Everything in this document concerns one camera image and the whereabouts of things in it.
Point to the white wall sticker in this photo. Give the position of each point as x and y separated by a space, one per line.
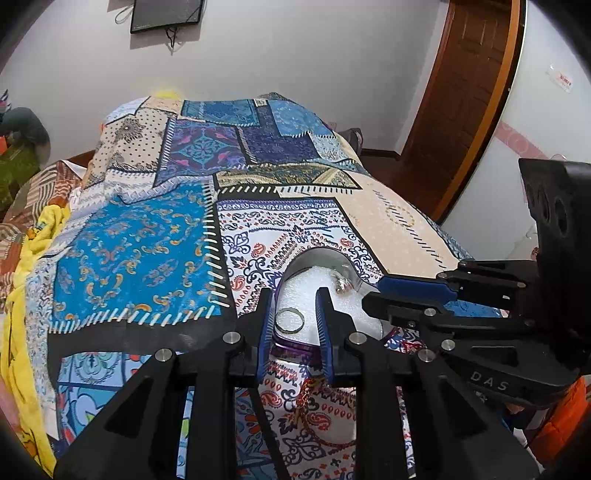
561 79

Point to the dark bag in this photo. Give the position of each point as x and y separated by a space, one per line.
353 138

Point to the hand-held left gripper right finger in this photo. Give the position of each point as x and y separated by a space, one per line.
325 330

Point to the wall-mounted black screen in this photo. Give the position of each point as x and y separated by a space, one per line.
166 14

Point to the blue patchwork blanket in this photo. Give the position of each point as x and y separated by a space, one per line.
138 240

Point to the green patterned clothes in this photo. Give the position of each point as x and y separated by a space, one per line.
18 157

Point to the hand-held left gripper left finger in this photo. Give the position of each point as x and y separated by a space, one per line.
265 327

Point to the yellow blanket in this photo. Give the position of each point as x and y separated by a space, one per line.
18 350

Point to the orange striped cloth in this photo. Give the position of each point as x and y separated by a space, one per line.
41 184

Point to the heart-shaped purple jewelry box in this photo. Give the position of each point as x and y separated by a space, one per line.
302 286

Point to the brown wooden door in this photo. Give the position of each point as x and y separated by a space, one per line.
461 92

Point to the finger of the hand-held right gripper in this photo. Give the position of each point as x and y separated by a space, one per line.
392 309
415 286

